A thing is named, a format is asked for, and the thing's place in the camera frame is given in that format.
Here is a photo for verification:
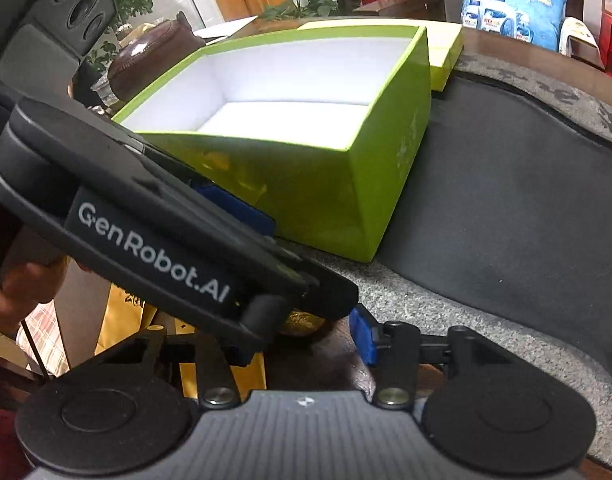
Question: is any person's left hand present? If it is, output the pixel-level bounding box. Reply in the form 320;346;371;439
0;255;71;333

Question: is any brown clay teapot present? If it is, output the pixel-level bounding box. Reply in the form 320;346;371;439
107;10;207;106

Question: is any white yellow patterned package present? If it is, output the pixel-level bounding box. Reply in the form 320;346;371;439
558;16;606;68

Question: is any yellow paper bag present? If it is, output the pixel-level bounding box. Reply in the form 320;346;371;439
93;282;267;402

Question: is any plaid cloth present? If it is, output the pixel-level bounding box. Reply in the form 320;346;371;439
16;300;72;376

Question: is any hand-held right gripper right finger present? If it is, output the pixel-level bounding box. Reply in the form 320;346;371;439
350;304;516;408

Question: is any green shoe box base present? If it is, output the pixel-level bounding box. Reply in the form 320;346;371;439
111;24;433;263

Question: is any blue printed pillow bag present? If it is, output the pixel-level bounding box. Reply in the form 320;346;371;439
460;0;569;53

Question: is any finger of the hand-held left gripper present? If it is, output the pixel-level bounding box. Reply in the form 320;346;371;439
275;239;360;321
193;184;277;239

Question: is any black stone tea tray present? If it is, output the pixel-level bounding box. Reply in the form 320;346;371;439
273;52;612;466

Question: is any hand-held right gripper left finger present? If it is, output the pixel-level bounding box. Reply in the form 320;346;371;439
93;327;251;408

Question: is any white paper booklet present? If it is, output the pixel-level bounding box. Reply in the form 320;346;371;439
201;16;259;41

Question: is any yellow shoe box lid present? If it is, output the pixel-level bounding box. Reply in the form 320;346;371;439
296;17;465;93

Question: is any gold shiny object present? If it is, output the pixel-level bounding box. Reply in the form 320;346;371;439
281;309;333;337

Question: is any glass tea cup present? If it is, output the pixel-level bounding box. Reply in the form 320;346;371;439
91;77;122;111

